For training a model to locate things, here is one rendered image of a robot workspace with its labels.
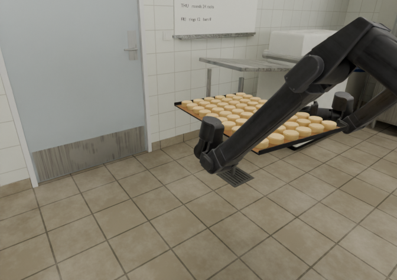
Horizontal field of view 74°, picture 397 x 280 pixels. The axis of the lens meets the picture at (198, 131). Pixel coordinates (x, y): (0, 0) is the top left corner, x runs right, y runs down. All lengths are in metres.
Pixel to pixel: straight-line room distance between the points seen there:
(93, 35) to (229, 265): 1.94
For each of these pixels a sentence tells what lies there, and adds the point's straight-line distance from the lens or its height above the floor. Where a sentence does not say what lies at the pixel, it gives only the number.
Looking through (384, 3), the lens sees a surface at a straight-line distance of 4.87.
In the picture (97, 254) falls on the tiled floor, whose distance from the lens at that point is 1.89.
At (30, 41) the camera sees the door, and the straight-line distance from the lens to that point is 2.31.
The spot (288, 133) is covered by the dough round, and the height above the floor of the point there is 1.02.
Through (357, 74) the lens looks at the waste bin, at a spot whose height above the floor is 0.59.
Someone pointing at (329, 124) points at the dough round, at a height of 1.02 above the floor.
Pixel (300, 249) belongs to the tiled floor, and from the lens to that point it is 1.96.
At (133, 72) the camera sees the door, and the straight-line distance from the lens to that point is 2.55.
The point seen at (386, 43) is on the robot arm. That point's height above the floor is 1.33.
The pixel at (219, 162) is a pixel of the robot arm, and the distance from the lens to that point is 0.72.
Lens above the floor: 1.37
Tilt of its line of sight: 24 degrees down
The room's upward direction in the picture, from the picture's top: 1 degrees clockwise
